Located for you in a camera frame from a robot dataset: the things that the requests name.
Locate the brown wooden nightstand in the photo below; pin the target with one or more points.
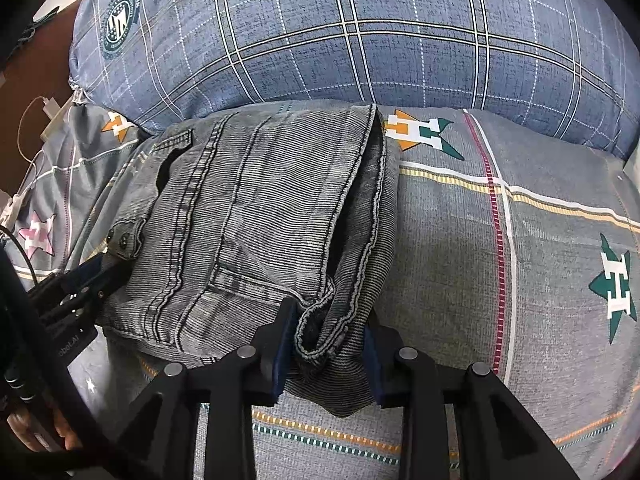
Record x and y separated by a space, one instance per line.
20 85

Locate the grey denim pants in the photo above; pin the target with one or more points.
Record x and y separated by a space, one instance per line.
250 210

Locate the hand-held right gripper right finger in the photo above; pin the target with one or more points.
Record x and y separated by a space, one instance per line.
372 365

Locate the blue plaid pillow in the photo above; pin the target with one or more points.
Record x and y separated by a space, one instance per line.
350 35

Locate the grey printed bedsheet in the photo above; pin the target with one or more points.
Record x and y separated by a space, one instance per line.
525 260

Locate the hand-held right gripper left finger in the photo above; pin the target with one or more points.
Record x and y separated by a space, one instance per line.
281 360

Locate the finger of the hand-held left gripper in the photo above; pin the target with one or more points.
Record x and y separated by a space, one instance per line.
112 282
92 267

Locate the white charger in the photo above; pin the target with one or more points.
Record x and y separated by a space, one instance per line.
52 117

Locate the person's left hand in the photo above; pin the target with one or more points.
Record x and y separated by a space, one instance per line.
67 432

